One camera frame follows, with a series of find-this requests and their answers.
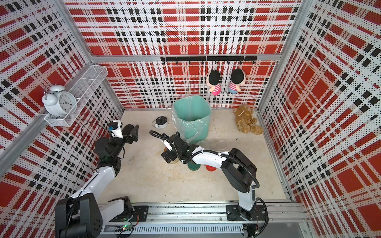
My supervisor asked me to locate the orange lid peanut jar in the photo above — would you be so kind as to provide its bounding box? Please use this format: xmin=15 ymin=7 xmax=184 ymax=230
xmin=161 ymin=147 xmax=179 ymax=164

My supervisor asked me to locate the dark green jar lid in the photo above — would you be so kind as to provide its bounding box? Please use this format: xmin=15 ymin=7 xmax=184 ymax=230
xmin=187 ymin=163 xmax=201 ymax=171

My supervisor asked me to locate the red jar lid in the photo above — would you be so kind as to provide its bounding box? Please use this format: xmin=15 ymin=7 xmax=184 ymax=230
xmin=205 ymin=165 xmax=217 ymax=172

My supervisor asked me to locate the green lid peanut jar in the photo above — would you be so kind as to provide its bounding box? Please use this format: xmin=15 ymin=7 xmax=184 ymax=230
xmin=197 ymin=140 xmax=209 ymax=149

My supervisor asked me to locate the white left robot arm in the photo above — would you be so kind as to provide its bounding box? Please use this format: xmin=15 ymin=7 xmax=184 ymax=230
xmin=55 ymin=120 xmax=139 ymax=238

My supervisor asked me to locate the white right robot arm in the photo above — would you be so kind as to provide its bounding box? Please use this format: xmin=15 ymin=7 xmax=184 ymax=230
xmin=149 ymin=131 xmax=260 ymax=221

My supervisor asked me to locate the white round device black top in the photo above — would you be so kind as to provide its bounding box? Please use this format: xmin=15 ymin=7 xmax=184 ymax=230
xmin=152 ymin=116 xmax=168 ymax=129

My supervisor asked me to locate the clear plastic bin liner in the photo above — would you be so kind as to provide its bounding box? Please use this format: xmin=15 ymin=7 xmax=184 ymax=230
xmin=171 ymin=95 xmax=213 ymax=145

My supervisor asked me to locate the green plastic trash bin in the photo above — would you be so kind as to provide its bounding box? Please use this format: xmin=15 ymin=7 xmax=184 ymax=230
xmin=173 ymin=96 xmax=212 ymax=143

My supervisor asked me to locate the tan teddy bear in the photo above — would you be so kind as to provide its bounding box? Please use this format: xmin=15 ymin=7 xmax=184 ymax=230
xmin=233 ymin=105 xmax=264 ymax=135

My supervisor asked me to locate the white twin-bell alarm clock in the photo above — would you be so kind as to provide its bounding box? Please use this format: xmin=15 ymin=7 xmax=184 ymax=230
xmin=42 ymin=84 xmax=77 ymax=117

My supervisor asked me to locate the pink striped hanging doll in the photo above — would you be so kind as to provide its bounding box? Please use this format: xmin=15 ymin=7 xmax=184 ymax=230
xmin=206 ymin=69 xmax=221 ymax=96

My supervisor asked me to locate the blue striped hanging doll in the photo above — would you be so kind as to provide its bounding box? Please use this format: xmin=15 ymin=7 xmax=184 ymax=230
xmin=228 ymin=69 xmax=246 ymax=94

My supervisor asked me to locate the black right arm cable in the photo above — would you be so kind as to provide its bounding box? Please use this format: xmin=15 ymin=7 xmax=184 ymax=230
xmin=148 ymin=130 xmax=270 ymax=236

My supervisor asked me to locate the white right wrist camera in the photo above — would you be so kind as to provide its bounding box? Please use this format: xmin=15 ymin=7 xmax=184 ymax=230
xmin=162 ymin=140 xmax=173 ymax=151

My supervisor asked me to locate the white wire mesh shelf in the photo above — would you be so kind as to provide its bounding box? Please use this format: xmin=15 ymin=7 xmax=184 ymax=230
xmin=44 ymin=65 xmax=108 ymax=127

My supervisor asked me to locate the green circuit board with wires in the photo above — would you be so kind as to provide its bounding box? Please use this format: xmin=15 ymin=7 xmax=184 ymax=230
xmin=114 ymin=220 xmax=139 ymax=238

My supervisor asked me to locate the black wall hook rail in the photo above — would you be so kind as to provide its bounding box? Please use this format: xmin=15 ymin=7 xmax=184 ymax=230
xmin=160 ymin=56 xmax=258 ymax=64

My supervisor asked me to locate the metal base rail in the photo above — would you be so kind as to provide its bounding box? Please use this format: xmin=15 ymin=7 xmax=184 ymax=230
xmin=97 ymin=201 xmax=314 ymax=238

